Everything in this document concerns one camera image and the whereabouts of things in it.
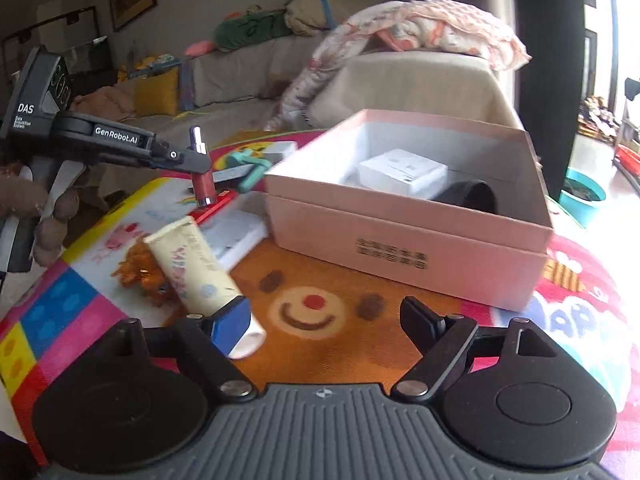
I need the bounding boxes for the teal plastic clip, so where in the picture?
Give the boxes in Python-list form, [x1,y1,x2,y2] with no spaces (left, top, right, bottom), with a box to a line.
[225,149,273,193]

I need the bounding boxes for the person's left hand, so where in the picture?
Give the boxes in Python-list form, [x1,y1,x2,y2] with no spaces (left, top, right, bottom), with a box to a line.
[0,160,81,267]

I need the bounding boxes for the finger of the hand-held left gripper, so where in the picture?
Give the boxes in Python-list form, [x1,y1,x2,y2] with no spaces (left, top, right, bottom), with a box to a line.
[136,141,215,175]

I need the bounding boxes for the small white box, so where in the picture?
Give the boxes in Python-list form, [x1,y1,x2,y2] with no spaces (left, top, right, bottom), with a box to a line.
[356,148,448,198]

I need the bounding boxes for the teal basin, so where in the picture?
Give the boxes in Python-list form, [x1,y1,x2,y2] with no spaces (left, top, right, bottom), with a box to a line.
[559,167,607,228]

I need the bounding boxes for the grey flat stick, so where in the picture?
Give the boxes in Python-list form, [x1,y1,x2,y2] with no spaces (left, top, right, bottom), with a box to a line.
[212,166,251,186]

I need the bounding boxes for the cream hand cream tube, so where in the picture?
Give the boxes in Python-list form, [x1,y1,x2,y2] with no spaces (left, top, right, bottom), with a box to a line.
[143,215,264,360]

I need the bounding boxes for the red flat packet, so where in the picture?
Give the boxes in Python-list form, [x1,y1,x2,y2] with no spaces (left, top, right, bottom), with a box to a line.
[190,190,238,226]

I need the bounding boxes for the brown animal figurine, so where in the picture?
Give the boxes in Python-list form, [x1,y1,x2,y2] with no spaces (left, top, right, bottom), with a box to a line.
[117,240,176,308]

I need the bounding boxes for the pink cardboard box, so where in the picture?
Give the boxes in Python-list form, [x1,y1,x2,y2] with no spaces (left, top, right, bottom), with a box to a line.
[263,108,556,311]

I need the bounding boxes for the white plug-in charger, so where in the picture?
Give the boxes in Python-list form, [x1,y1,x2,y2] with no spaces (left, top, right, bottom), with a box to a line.
[200,208,271,268]

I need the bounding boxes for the beige covered sofa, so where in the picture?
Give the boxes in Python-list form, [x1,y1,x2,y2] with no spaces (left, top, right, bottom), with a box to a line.
[100,0,526,201]

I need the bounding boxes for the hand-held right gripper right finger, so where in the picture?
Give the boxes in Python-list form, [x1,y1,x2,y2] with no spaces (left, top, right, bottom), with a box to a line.
[390,296,556,401]

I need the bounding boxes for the floral pink blanket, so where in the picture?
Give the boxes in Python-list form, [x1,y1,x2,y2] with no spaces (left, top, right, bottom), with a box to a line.
[265,0,532,131]

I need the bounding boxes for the peach cloth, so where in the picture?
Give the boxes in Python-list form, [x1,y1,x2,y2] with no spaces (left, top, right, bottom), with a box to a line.
[70,85,136,123]

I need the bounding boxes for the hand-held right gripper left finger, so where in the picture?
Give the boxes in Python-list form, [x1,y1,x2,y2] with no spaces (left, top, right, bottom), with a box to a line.
[112,296,256,402]

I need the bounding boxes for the colourful cartoon play mat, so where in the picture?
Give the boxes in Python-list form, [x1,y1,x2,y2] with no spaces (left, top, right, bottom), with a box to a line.
[0,127,633,480]

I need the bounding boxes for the yellow cushion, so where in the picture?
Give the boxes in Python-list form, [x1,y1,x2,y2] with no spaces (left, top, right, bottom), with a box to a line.
[132,67,181,117]

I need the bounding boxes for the green cushion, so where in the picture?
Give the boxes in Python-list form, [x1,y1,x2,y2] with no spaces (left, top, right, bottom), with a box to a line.
[215,7,301,53]

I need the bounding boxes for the beige pillow with blue strap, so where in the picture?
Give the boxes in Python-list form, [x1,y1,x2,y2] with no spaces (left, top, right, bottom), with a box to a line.
[285,0,371,36]

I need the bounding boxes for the black band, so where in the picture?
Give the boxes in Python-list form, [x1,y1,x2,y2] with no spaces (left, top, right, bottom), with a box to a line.
[431,179,498,216]

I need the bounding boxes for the red lipstick tube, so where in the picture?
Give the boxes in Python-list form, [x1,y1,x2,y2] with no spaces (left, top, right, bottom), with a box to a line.
[188,126,217,207]

